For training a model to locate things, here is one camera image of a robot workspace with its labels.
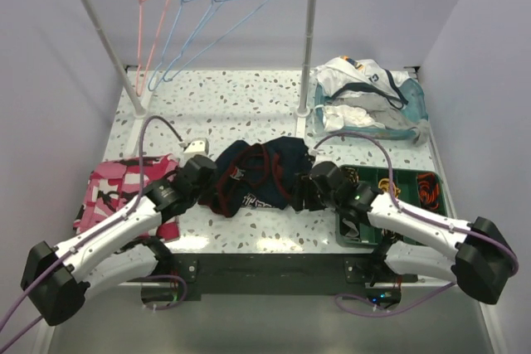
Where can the green compartment tray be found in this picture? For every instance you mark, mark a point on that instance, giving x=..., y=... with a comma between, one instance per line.
x=407, y=181

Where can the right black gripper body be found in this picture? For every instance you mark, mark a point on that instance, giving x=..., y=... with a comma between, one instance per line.
x=314, y=199

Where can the white garment in basket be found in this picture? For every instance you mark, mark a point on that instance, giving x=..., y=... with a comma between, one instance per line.
x=342, y=70

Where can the orange navy striped rolled tie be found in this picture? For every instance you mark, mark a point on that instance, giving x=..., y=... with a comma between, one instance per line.
x=429, y=191

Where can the grey white rolled tie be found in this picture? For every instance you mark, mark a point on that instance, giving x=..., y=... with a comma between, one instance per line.
x=349, y=233

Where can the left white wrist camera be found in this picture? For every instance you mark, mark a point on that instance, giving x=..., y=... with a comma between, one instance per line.
x=197, y=146

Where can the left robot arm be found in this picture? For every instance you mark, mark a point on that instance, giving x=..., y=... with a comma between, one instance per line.
x=59, y=279

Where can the pink wire hanger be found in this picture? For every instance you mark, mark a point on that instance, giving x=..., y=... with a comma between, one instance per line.
x=147, y=43

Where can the navy tank top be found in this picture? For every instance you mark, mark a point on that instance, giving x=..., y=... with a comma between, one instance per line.
x=260, y=175

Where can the grey garment in basket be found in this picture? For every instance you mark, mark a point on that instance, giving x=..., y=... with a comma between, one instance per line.
x=374, y=116

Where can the blue wire hanger left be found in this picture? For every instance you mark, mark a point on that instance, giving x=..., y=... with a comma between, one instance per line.
x=191, y=17

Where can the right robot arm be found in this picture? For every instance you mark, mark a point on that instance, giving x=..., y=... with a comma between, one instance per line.
x=472, y=255

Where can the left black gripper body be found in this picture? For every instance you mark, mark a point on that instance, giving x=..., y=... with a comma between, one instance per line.
x=200, y=193

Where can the pink camouflage folded garment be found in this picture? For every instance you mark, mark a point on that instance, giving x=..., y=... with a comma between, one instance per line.
x=113, y=184

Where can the yellow rolled tie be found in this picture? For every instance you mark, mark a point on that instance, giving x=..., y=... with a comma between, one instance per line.
x=389, y=186

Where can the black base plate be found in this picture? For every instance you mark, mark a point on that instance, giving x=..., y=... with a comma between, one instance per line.
x=191, y=276

